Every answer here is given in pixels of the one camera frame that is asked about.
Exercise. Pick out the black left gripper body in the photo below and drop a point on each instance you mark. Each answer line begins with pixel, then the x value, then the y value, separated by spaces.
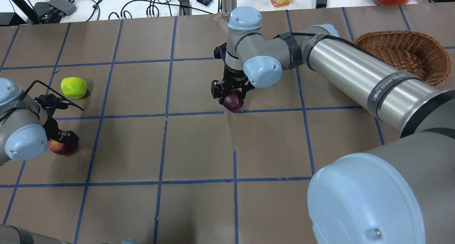
pixel 53 129

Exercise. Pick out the black usb hub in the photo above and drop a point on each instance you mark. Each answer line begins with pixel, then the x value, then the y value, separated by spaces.
pixel 64 6

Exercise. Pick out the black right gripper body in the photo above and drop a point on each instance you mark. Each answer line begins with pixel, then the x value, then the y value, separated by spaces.
pixel 233 75

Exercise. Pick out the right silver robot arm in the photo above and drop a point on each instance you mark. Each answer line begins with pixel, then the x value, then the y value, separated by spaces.
pixel 397 193

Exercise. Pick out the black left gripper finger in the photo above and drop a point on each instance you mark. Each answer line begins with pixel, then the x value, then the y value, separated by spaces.
pixel 68 138

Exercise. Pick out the aluminium frame post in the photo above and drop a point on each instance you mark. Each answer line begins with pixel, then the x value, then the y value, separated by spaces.
pixel 227 6

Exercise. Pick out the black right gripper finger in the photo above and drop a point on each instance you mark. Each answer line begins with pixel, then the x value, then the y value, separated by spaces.
pixel 219 90
pixel 245 88

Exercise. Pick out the dark red apple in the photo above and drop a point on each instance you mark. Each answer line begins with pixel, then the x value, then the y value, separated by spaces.
pixel 234 101

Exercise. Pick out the woven wicker basket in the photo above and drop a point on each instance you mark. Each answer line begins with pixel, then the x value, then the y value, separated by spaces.
pixel 414 52

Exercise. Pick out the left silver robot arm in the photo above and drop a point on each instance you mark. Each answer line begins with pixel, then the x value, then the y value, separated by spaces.
pixel 27 123

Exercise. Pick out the black monitor stand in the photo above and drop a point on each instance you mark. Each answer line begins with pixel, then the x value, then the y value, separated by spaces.
pixel 26 7

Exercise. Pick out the red yellow apple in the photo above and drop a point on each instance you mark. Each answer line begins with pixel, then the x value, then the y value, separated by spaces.
pixel 61 148

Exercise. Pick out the green apple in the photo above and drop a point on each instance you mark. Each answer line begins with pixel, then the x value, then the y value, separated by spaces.
pixel 73 87

